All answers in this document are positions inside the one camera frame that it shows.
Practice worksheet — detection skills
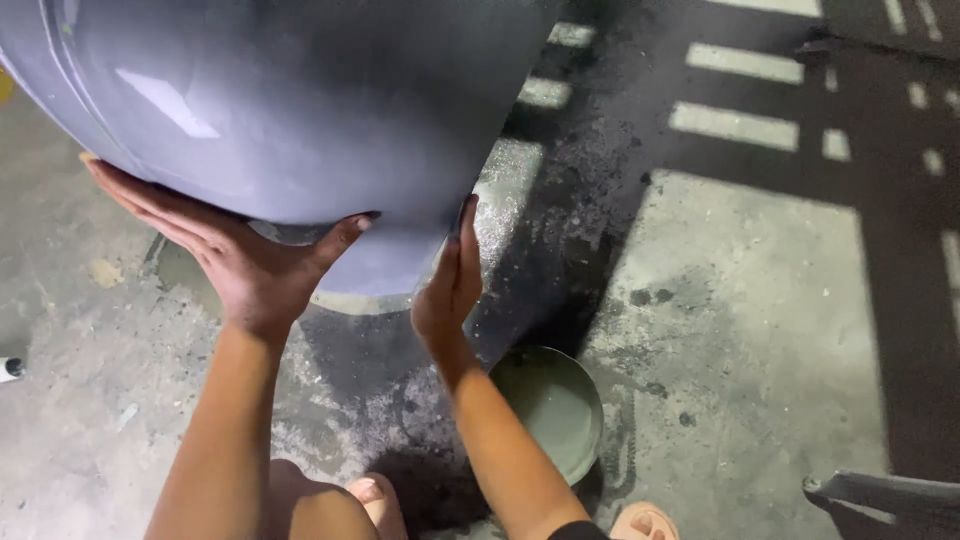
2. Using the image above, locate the person's left leg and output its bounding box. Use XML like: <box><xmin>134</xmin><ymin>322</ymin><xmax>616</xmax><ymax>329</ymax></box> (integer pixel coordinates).
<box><xmin>266</xmin><ymin>459</ymin><xmax>381</xmax><ymax>540</ymax></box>

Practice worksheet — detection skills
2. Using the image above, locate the person's right hand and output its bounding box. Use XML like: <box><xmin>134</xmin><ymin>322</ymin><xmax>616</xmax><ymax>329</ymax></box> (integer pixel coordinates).
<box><xmin>411</xmin><ymin>195</ymin><xmax>485</xmax><ymax>370</ymax></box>

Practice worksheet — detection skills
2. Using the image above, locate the person's left foot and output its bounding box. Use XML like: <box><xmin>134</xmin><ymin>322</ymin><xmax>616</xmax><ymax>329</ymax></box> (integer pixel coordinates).
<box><xmin>346</xmin><ymin>472</ymin><xmax>410</xmax><ymax>540</ymax></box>

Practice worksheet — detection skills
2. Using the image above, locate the person's black garment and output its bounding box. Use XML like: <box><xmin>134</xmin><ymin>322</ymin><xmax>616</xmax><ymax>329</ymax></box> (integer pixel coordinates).
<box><xmin>547</xmin><ymin>519</ymin><xmax>612</xmax><ymax>540</ymax></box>

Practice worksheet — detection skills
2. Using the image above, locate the dark metal stand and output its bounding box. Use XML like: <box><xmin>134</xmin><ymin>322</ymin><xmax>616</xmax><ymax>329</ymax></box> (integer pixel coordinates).
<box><xmin>793</xmin><ymin>0</ymin><xmax>960</xmax><ymax>65</ymax></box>

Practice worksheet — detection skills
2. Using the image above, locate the person's right foot in sandal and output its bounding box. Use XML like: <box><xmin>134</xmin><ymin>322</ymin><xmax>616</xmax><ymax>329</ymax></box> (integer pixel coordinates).
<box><xmin>609</xmin><ymin>501</ymin><xmax>681</xmax><ymax>540</ymax></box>

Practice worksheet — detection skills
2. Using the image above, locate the pale round bucket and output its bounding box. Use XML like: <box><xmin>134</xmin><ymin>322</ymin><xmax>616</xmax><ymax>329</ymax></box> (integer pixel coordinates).
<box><xmin>309</xmin><ymin>288</ymin><xmax>423</xmax><ymax>317</ymax></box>

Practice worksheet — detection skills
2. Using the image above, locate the person's left hand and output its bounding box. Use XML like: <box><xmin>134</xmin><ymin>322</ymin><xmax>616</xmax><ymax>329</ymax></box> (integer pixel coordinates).
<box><xmin>78</xmin><ymin>152</ymin><xmax>382</xmax><ymax>342</ymax></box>

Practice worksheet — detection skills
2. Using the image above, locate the grey car body panel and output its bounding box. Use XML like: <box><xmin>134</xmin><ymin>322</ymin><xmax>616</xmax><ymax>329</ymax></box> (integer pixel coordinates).
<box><xmin>0</xmin><ymin>0</ymin><xmax>565</xmax><ymax>300</ymax></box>

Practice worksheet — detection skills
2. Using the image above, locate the green water basin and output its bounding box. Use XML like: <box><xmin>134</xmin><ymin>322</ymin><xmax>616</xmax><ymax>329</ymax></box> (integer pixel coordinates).
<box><xmin>487</xmin><ymin>346</ymin><xmax>606</xmax><ymax>487</ymax></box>

